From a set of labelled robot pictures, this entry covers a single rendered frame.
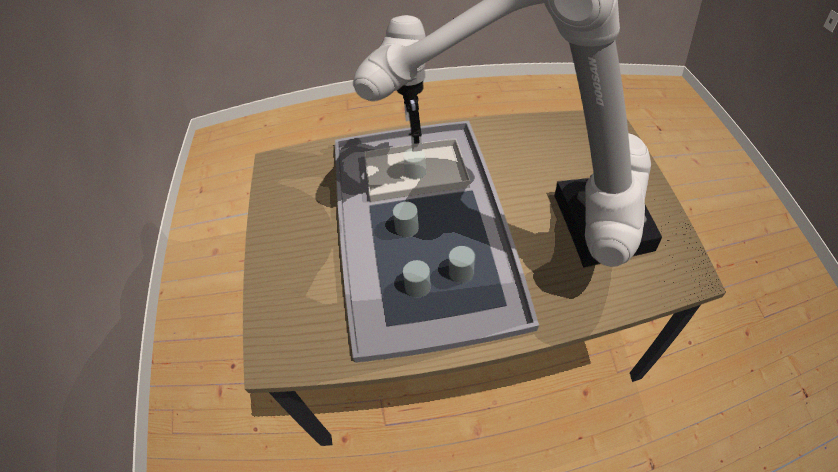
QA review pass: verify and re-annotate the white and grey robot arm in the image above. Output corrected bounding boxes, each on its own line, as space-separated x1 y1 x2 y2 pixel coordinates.
353 0 651 267

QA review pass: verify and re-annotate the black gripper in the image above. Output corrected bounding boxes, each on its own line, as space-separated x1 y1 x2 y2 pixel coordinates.
397 81 423 152

